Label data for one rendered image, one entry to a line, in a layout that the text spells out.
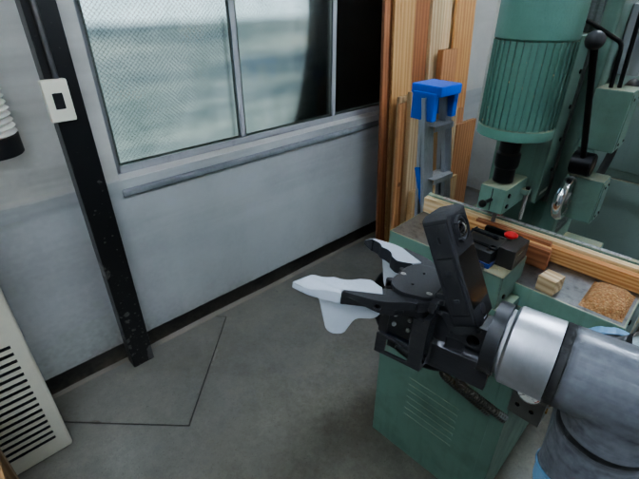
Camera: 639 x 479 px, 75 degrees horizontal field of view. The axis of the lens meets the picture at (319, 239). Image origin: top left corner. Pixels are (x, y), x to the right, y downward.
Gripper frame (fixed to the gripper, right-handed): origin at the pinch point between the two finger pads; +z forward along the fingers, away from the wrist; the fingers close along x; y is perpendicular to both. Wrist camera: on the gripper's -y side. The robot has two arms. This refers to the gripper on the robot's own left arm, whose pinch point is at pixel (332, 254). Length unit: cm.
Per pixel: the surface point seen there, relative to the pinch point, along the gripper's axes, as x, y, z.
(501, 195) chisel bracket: 74, 8, -3
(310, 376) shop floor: 87, 113, 59
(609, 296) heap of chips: 66, 22, -31
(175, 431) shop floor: 34, 120, 85
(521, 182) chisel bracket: 83, 6, -5
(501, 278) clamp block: 54, 21, -11
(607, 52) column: 92, -27, -14
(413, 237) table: 69, 24, 16
